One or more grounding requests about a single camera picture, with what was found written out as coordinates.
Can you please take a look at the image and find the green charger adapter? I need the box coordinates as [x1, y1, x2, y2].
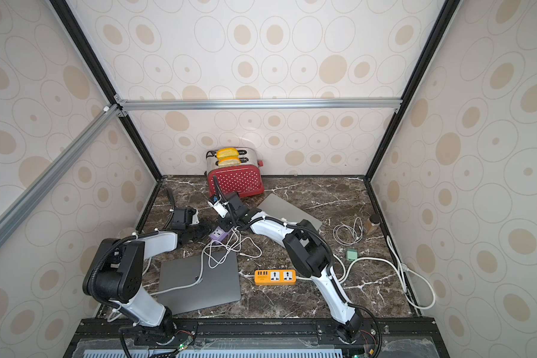
[345, 249, 359, 262]

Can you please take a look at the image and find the thin white charger cable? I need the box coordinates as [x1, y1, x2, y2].
[200, 227, 263, 271]
[332, 216, 364, 247]

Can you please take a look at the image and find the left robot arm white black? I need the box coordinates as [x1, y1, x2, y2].
[82, 207, 212, 337]

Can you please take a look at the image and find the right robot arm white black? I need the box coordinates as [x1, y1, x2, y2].
[208, 192, 365, 344]

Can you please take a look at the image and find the silver apple laptop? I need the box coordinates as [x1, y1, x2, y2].
[257, 194, 322, 231]

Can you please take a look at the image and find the dark grey laptop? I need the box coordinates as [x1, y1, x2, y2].
[156, 252, 241, 315]

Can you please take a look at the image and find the purple power strip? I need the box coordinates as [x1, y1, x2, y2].
[209, 227, 229, 244]

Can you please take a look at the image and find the red polka dot toaster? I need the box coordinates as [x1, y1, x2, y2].
[205, 148, 264, 198]

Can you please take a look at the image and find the yellow toast slice front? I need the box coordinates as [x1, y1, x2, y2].
[216, 157, 242, 167]

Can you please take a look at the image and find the yellow toast slice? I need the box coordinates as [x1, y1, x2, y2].
[216, 157, 242, 167]
[216, 148, 240, 160]

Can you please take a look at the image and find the yellow toast slice rear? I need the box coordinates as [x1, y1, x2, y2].
[216, 148, 240, 160]

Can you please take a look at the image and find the orange power strip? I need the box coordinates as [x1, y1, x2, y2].
[254, 269, 297, 286]

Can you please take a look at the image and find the small brown spice bottle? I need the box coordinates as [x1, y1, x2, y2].
[364, 213, 381, 237]

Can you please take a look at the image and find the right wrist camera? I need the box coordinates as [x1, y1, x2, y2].
[208, 195, 229, 218]

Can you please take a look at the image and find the thick white purple strip cord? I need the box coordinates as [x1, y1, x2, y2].
[107, 250, 207, 323]

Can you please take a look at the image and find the horizontal aluminium frame bar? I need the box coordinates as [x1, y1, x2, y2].
[119, 98, 402, 111]

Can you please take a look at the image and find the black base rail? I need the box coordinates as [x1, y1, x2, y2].
[65, 318, 449, 357]

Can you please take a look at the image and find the left diagonal aluminium frame bar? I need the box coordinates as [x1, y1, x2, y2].
[0, 104, 119, 248]

